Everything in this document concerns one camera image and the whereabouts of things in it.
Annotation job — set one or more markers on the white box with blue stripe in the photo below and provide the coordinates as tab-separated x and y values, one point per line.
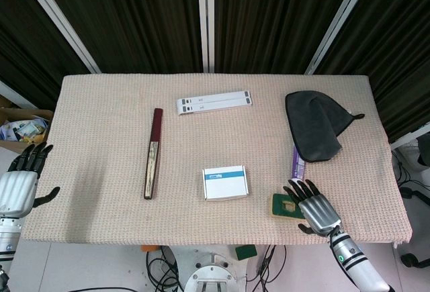
224	183

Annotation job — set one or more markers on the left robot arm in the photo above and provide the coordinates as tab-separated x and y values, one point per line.
8	238

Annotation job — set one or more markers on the dark grey cloth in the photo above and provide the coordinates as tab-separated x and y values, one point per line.
314	125

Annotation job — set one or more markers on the white folding laptop stand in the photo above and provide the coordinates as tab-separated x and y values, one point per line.
213	102

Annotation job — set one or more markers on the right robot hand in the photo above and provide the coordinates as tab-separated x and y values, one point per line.
315	204

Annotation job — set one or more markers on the dark green rectangular block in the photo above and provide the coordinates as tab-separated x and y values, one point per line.
245	251

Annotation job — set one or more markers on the beige woven tablecloth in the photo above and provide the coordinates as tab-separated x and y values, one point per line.
134	171

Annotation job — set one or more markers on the cardboard box with clutter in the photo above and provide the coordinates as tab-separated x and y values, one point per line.
21	125

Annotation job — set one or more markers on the black office chair base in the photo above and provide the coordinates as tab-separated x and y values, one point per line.
414	184

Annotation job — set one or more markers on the purple tube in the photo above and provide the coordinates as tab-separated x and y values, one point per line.
298	166

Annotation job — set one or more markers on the green and yellow sponge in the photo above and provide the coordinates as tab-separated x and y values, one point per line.
284	206

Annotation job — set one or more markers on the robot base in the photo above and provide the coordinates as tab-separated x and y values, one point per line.
211	272

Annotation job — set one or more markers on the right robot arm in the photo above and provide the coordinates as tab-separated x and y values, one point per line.
356	258

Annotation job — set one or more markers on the dark red folded fan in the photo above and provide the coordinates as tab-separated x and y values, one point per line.
154	153

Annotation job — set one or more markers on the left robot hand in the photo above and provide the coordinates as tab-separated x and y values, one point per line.
16	184

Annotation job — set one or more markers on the white curtain frame post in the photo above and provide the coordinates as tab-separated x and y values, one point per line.
339	20
62	20
206	20

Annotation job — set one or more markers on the orange object on floor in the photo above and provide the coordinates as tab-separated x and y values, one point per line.
149	247

